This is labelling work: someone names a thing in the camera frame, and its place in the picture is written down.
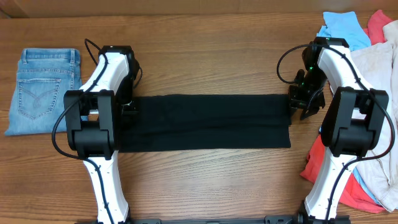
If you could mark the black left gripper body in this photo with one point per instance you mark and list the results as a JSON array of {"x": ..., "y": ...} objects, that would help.
[{"x": 129, "y": 107}]

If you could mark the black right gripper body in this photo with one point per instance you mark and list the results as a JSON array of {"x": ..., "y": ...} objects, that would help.
[{"x": 310, "y": 94}]

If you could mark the black t-shirt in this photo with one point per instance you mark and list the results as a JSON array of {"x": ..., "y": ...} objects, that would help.
[{"x": 187, "y": 122}]

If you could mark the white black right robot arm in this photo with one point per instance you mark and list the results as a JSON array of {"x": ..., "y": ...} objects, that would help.
[{"x": 352, "y": 125}]

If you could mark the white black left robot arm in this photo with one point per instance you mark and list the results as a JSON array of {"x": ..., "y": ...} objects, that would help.
[{"x": 93, "y": 118}]

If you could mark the light blue shirt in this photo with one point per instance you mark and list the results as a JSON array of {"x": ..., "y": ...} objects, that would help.
[{"x": 346, "y": 26}]

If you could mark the folded blue denim jeans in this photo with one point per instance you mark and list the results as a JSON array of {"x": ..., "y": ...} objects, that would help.
[{"x": 43, "y": 77}]

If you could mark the red shirt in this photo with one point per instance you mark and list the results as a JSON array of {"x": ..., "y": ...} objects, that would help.
[{"x": 372, "y": 186}]

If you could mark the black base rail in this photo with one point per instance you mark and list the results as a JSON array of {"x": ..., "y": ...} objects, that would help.
[{"x": 269, "y": 219}]

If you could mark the brown cardboard back wall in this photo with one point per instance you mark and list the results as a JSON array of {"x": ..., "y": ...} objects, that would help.
[{"x": 84, "y": 8}]

